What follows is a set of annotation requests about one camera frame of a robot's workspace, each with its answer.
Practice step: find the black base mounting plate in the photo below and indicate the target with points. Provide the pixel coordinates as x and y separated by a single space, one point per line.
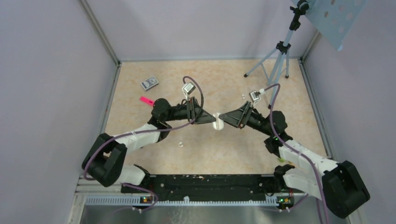
215 188

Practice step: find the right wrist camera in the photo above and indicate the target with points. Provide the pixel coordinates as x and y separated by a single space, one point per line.
255 97

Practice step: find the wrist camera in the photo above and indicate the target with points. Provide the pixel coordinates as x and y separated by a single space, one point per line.
255 97
188 88

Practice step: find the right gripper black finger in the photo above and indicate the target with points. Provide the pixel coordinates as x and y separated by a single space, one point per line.
237 113
231 120

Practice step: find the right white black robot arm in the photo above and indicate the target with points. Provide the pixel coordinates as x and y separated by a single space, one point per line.
337 184

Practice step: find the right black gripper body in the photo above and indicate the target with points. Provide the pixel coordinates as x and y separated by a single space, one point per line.
244 119

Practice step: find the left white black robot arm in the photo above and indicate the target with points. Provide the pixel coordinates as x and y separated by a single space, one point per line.
104 162

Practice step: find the pink rectangular block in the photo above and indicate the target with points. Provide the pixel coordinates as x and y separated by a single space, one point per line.
147 101

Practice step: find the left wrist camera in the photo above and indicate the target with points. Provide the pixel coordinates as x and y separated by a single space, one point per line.
188 88

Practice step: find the white earbud charging case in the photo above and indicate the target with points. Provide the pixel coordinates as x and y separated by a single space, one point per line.
218 124

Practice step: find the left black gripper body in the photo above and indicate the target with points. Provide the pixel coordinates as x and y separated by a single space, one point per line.
191 106

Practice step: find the grey camera tripod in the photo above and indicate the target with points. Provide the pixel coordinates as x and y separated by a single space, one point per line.
283 47

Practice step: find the grey playing card box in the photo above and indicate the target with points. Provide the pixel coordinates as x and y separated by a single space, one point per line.
149 83

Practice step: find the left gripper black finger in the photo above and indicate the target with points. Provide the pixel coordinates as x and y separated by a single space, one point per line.
205 114
199 121

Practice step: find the white cable duct rail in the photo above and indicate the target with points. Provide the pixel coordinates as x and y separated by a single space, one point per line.
138 201

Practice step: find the perforated grey metal plate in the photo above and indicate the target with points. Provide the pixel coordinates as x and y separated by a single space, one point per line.
332 18

